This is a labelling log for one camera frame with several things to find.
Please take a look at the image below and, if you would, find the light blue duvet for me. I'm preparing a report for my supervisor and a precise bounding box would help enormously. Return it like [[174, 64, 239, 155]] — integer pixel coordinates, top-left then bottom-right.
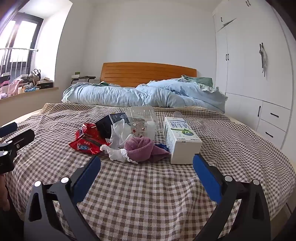
[[61, 77, 228, 114]]

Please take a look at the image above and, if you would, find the metal railing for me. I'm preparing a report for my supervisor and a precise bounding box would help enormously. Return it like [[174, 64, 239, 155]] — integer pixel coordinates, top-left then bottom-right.
[[0, 47, 38, 77]]

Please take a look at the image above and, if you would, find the person's left hand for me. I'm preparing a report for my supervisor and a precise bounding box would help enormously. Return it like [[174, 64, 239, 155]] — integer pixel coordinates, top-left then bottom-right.
[[0, 173, 11, 212]]

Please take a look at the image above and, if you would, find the dark framed window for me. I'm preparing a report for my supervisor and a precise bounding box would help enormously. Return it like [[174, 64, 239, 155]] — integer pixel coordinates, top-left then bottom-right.
[[0, 11, 44, 77]]

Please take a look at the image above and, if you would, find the pile of bags and boxes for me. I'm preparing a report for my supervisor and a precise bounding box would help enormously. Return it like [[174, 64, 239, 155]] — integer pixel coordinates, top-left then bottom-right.
[[0, 68, 55, 99]]

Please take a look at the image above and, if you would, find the white tissue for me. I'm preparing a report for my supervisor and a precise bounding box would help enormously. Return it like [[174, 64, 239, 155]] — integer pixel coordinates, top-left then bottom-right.
[[109, 122, 132, 149]]

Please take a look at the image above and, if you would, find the white milk carton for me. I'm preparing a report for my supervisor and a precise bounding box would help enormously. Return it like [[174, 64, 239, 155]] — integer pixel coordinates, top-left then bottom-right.
[[163, 116, 203, 164]]

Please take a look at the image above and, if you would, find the red snack packet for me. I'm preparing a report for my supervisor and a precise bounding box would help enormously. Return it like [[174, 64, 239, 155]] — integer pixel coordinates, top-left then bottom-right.
[[69, 123, 109, 156]]

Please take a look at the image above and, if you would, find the dark blue carton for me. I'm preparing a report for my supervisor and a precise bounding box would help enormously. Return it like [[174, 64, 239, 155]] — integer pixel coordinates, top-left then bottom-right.
[[95, 112, 130, 139]]

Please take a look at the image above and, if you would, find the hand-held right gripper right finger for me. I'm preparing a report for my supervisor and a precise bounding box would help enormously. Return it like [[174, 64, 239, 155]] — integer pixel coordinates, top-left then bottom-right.
[[193, 153, 271, 241]]

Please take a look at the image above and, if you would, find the green pillow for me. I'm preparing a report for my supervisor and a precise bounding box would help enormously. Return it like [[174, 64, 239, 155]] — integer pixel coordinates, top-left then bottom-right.
[[181, 75, 213, 87]]

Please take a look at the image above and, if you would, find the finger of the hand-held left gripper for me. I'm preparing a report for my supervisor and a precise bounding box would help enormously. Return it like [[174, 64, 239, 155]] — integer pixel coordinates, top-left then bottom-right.
[[0, 129, 35, 153], [0, 123, 18, 138]]

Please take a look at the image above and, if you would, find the wooden windowsill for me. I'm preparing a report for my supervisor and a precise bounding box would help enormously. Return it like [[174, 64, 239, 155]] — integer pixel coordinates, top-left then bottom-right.
[[0, 87, 59, 106]]

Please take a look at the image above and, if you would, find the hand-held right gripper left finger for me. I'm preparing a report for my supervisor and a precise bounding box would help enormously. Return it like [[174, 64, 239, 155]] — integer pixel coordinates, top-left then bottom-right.
[[23, 155, 102, 241]]

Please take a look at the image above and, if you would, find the cream mattress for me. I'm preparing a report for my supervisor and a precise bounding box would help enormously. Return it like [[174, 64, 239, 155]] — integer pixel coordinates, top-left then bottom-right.
[[0, 108, 289, 160]]

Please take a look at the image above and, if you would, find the brown checkered bedspread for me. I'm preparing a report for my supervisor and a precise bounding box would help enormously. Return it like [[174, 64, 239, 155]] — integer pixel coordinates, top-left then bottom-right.
[[0, 102, 296, 241]]

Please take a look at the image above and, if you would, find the white wardrobe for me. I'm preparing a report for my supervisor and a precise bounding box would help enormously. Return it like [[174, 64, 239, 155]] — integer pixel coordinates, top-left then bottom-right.
[[211, 0, 294, 150]]

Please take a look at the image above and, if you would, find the black side table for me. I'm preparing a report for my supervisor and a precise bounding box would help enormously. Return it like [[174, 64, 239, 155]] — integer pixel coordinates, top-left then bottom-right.
[[70, 75, 96, 86]]

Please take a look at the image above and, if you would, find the purple towel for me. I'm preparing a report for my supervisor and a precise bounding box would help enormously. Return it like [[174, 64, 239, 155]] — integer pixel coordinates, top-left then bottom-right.
[[124, 137, 170, 164]]

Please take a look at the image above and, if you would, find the grey hanging cloth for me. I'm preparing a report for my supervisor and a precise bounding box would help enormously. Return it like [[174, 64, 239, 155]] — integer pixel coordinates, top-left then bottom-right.
[[259, 42, 269, 78]]

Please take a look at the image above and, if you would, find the clear plastic container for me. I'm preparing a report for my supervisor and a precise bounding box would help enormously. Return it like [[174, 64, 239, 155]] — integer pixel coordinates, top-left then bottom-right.
[[125, 105, 160, 139]]

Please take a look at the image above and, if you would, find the wooden headboard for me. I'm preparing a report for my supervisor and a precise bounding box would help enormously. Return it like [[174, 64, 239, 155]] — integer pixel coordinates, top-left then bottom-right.
[[99, 62, 197, 88]]

